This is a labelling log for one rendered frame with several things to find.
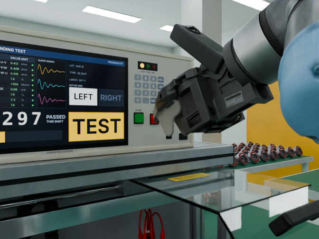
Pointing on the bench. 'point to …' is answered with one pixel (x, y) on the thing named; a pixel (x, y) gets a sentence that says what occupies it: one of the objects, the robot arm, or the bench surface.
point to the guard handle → (295, 218)
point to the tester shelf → (107, 168)
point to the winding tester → (29, 152)
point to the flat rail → (79, 214)
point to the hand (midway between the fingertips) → (159, 114)
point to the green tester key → (139, 118)
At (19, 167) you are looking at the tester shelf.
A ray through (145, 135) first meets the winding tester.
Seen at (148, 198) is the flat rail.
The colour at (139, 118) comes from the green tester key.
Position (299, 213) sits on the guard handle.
